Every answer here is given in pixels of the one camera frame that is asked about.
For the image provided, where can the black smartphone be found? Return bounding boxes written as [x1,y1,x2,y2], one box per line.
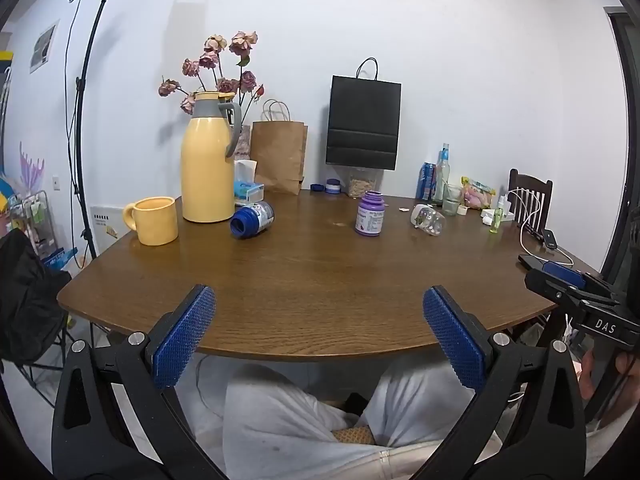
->
[518,254,557,272]

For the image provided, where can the black cloth bag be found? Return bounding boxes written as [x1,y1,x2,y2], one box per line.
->
[0,228,73,366]

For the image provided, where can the brown paper bag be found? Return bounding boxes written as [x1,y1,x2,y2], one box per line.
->
[249,100,309,196]

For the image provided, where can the black paper bag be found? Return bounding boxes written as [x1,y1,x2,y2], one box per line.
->
[325,57,402,171]

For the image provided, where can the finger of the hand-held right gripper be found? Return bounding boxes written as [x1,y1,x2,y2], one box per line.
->
[524,268,587,312]
[542,261,620,297]

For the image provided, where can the purple pill bottle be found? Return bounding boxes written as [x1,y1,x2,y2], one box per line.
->
[355,190,386,237]

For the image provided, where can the blue-capped pill bottle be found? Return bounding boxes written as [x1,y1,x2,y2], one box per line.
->
[230,201,275,240]

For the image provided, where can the dark wooden chair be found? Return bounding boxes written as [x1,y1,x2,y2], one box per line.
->
[507,168,554,231]

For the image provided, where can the purple wall decoration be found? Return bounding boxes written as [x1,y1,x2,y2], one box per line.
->
[19,142,46,192]

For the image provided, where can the clear glass cup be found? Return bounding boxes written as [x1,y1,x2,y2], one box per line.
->
[442,183,463,217]

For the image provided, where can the white power strip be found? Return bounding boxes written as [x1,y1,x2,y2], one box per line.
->
[481,200,517,224]

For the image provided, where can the clear plastic bottle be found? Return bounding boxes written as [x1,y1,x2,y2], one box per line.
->
[410,204,446,237]

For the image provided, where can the blue drink can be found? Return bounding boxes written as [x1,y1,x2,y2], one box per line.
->
[416,162,438,201]

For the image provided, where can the tall glass bottle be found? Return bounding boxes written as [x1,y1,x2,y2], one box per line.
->
[433,143,452,205]

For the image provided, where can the dried pink rose bouquet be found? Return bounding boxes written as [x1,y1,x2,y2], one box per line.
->
[159,31,266,161]

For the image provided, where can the blue tissue box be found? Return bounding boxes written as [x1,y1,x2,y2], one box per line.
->
[233,160,264,207]

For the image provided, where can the person's right hand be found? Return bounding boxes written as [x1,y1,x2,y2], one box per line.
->
[579,349,640,413]

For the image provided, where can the yellow thermos jug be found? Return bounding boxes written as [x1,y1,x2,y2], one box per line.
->
[181,91,243,224]

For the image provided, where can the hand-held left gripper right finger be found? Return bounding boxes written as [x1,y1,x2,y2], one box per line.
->
[415,285,587,480]

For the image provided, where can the colourful snack packet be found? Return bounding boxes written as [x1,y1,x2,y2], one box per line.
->
[460,176,497,210]

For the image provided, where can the small green spray bottle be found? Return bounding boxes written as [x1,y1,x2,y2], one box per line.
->
[490,195,506,234]

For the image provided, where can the white charging cable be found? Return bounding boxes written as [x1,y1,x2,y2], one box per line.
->
[505,189,574,267]

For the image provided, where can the white cardboard box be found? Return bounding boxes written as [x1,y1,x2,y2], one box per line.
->
[90,205,133,256]

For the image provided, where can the yellow ceramic mug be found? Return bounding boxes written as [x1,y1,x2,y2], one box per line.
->
[123,196,179,246]

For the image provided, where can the clear jar of oats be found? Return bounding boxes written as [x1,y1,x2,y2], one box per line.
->
[347,166,385,197]

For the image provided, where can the wall poster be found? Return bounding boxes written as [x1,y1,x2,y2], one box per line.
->
[29,19,61,75]

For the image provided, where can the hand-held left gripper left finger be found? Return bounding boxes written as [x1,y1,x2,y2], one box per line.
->
[51,284,226,480]

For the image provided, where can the black light stand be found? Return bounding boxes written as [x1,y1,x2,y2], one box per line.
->
[67,0,113,261]

